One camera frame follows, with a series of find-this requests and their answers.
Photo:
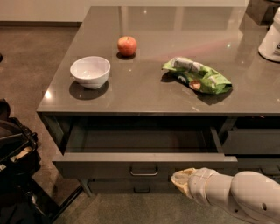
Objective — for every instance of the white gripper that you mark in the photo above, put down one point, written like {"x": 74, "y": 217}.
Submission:
{"x": 199, "y": 183}

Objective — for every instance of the grey drawer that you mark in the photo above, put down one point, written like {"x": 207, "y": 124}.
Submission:
{"x": 252, "y": 141}
{"x": 268, "y": 166}
{"x": 108, "y": 152}
{"x": 129, "y": 185}

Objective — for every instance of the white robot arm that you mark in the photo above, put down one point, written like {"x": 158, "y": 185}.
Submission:
{"x": 248, "y": 195}

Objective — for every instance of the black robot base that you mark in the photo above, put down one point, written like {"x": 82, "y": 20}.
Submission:
{"x": 22, "y": 200}

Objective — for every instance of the grey right top drawer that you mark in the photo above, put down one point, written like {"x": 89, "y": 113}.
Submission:
{"x": 252, "y": 141}

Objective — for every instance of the grey lower left drawer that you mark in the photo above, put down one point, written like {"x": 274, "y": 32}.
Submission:
{"x": 129, "y": 185}

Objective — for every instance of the grey right lower drawer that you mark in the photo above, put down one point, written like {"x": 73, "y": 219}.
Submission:
{"x": 268, "y": 166}

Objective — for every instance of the grey counter cabinet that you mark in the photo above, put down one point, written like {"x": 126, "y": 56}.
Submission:
{"x": 139, "y": 92}

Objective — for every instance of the green chip bag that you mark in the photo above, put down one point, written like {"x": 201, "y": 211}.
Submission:
{"x": 197, "y": 76}

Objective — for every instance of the white ceramic bowl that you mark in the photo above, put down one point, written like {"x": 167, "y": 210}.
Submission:
{"x": 91, "y": 72}

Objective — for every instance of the red apple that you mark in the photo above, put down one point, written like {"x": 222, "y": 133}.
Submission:
{"x": 127, "y": 46}

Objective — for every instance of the white container on counter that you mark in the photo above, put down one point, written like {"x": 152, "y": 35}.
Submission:
{"x": 270, "y": 46}

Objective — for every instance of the dark box on counter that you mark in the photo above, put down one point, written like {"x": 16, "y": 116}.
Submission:
{"x": 262, "y": 11}

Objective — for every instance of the metal drawer handle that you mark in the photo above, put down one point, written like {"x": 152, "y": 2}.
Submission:
{"x": 143, "y": 172}

